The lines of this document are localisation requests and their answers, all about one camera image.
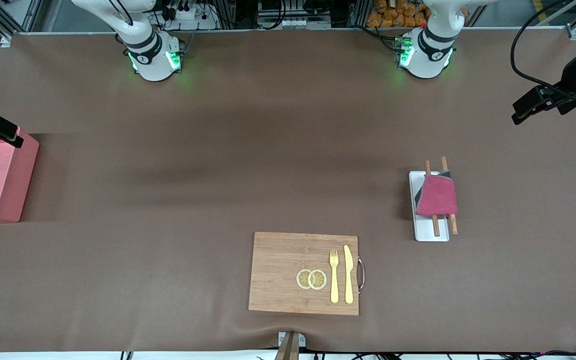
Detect white terminal strip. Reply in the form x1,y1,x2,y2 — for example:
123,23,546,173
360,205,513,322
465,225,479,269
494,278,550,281
257,15,334,31

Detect wooden cutting board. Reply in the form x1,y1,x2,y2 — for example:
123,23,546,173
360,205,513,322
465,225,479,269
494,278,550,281
248,231,366,317

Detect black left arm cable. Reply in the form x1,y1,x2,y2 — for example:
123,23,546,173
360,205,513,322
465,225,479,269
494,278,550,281
510,0,576,97

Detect yellow fork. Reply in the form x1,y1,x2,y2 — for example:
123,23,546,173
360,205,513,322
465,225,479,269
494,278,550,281
329,248,340,304

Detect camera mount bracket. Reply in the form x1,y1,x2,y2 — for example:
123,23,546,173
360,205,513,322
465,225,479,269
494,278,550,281
274,331,307,360

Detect yellow knife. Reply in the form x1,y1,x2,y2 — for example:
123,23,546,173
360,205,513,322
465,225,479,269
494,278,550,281
343,244,355,305

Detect pink and grey cloth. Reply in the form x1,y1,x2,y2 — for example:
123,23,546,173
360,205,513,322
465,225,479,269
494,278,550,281
414,170,459,218

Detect orange snack packets pile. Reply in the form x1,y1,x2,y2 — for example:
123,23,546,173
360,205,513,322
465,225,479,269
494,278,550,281
366,0,431,29

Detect white power strip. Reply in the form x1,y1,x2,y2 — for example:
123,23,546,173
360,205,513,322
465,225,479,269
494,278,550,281
160,0,219,31

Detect white rectangular tray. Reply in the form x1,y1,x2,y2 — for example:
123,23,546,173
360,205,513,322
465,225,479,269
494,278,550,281
408,170,451,243

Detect brown wooden chopstick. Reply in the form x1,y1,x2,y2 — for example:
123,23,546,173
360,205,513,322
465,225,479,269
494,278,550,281
424,160,441,237
440,156,459,236

